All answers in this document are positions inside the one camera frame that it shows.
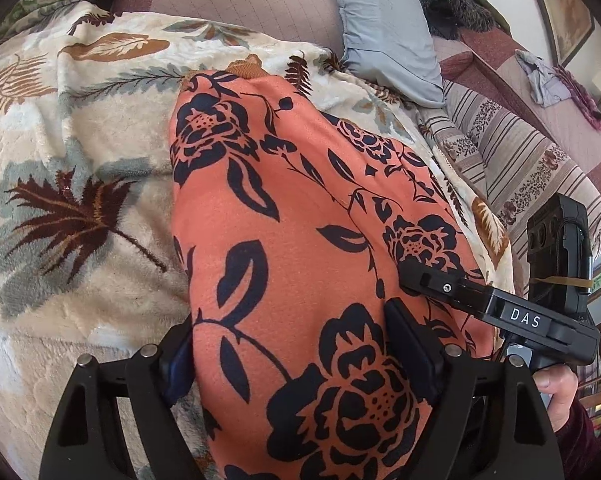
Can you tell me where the framed wall painting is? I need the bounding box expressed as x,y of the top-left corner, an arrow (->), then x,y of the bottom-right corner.
517,0 -> 596,68

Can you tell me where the pale lilac cloth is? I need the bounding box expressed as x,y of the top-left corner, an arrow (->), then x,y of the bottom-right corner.
515,49 -> 566,107

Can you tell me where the orange floral blouse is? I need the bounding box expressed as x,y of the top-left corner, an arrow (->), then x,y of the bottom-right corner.
169,71 -> 491,480

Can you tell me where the person's right forearm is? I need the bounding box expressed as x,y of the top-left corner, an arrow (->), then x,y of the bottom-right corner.
555,400 -> 601,480

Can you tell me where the grey-blue pillow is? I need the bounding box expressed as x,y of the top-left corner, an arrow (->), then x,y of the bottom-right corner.
330,0 -> 448,108

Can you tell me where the cream leaf-print blanket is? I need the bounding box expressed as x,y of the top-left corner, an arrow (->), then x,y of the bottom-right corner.
0,0 -> 516,480

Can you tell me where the black furry garment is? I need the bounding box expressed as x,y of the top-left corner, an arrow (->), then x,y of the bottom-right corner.
414,0 -> 496,41

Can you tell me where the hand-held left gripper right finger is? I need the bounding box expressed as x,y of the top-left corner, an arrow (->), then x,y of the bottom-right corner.
383,297 -> 566,480

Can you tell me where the person's right hand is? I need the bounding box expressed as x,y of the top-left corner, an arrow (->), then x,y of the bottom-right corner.
534,362 -> 580,433

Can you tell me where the striped floral cushion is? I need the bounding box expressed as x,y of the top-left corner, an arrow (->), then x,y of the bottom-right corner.
417,77 -> 601,266

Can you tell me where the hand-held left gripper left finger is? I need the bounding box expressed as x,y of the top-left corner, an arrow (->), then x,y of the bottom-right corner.
38,317 -> 201,480

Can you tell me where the magenta patterned cloth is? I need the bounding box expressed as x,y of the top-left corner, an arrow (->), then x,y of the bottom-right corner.
555,65 -> 601,133

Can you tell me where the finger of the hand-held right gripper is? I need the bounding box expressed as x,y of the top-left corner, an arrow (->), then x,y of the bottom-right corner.
399,259 -> 493,329

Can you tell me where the pink quilted sofa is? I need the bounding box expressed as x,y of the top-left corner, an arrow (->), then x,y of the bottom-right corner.
108,0 -> 601,221

